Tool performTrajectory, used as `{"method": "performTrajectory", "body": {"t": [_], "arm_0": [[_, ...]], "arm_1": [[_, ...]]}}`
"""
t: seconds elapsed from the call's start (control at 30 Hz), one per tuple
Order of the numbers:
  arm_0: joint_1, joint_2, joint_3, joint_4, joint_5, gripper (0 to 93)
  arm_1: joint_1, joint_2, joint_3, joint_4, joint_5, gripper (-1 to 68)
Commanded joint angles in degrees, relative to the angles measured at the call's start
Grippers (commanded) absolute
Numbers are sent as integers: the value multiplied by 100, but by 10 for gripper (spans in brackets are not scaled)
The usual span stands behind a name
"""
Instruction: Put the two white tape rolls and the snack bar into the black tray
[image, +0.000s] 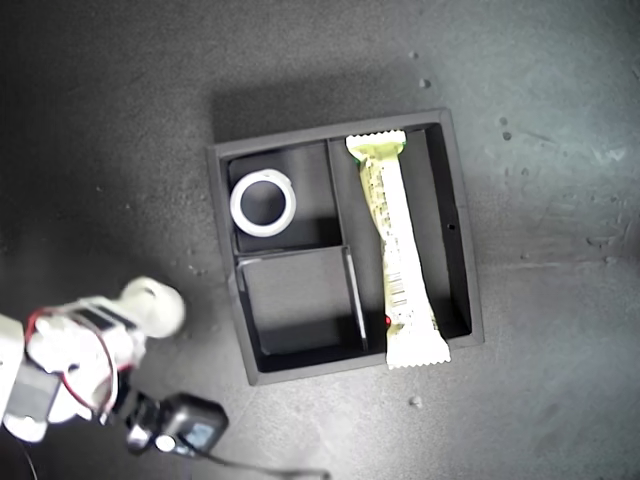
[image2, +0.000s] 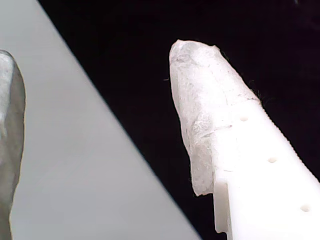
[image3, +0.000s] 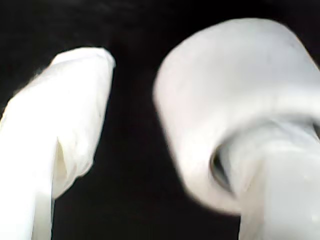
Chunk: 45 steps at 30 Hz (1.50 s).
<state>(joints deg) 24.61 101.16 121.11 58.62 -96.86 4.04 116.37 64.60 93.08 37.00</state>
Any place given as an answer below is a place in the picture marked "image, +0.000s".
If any red black arm wire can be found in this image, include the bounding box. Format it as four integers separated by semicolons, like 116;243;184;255
24;309;121;419

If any black tray with wells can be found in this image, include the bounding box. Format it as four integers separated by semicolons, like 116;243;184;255
206;107;487;387

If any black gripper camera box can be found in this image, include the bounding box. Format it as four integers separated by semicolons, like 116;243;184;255
153;392;230;457

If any black camera cable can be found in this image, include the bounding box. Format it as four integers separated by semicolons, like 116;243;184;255
197;448;332;480

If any yellow-green snack bar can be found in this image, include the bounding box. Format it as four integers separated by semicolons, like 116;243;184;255
344;129;452;371

